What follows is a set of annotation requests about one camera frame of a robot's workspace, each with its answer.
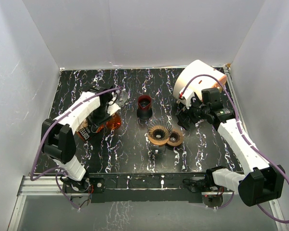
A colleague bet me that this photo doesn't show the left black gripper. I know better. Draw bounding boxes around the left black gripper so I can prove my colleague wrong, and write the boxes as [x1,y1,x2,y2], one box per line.
[86,105,112,130]

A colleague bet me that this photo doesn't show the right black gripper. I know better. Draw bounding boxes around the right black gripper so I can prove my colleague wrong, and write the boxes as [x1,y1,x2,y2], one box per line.
[176,94,210,130]

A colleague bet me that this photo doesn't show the orange coffee filter box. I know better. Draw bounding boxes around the orange coffee filter box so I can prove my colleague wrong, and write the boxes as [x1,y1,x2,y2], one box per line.
[76,119,105,141]

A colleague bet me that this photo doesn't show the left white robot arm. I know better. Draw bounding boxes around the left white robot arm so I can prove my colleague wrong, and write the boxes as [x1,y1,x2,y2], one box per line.
[40,85,120,192]

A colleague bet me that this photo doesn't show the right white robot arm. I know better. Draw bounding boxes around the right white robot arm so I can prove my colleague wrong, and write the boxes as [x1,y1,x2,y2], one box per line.
[175,88,284,206]

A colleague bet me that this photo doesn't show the clear ribbed glass dripper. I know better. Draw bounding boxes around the clear ribbed glass dripper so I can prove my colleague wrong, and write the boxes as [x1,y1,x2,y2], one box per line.
[116,90,129,107]

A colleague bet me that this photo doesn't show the red black dripper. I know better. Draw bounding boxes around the red black dripper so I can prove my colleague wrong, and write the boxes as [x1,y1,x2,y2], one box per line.
[137,95,153,120]

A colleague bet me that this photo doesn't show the white orange coffee grinder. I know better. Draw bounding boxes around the white orange coffee grinder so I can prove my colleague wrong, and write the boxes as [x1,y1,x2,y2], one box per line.
[173,60,227,102]

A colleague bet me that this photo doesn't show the orange glass carafe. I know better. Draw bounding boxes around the orange glass carafe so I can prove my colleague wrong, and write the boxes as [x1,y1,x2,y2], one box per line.
[106,113,121,130]

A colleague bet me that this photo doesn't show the clear glass server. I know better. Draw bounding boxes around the clear glass server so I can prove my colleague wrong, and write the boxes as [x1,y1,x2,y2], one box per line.
[148,144,166,155]

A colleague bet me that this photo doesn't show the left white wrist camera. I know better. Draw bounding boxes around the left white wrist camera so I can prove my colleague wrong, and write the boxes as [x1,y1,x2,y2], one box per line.
[106,103,121,116]

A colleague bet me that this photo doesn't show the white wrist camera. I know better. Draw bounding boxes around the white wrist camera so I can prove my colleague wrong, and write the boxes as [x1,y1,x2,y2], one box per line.
[179,88,195,109]
[106,103,121,116]

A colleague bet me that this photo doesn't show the dark brown wooden ring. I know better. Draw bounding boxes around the dark brown wooden ring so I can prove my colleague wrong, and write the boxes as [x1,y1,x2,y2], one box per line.
[167,128,184,147]

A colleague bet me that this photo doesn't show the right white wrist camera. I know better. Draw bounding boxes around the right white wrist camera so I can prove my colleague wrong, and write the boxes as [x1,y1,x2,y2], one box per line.
[179,88,195,109]

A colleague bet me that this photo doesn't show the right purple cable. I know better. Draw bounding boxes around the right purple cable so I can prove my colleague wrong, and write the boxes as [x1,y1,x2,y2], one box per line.
[180,74,289,224]

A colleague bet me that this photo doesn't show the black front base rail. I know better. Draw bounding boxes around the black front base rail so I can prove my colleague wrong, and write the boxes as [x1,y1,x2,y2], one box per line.
[63,172,231,203]

